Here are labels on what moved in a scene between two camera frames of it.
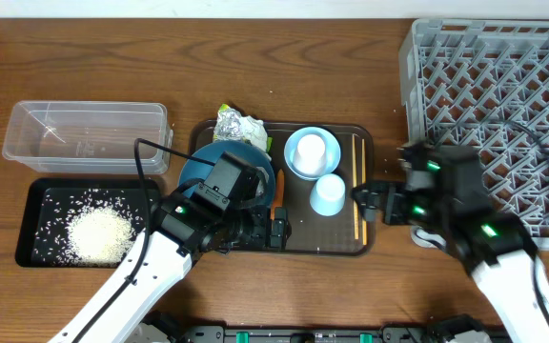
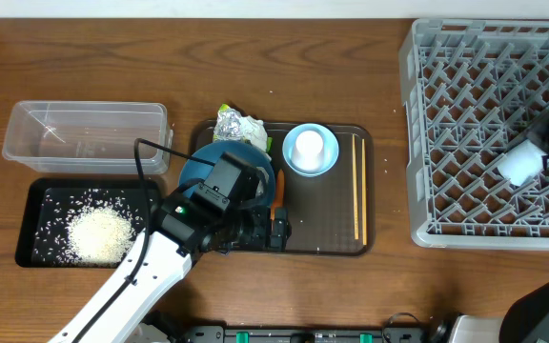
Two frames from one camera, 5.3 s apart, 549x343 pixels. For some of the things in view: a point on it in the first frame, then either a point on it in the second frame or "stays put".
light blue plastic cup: (328, 195) -> (521, 162)
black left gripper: (267, 233) stays put
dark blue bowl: (193, 169) stays put
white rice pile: (99, 235) stays put
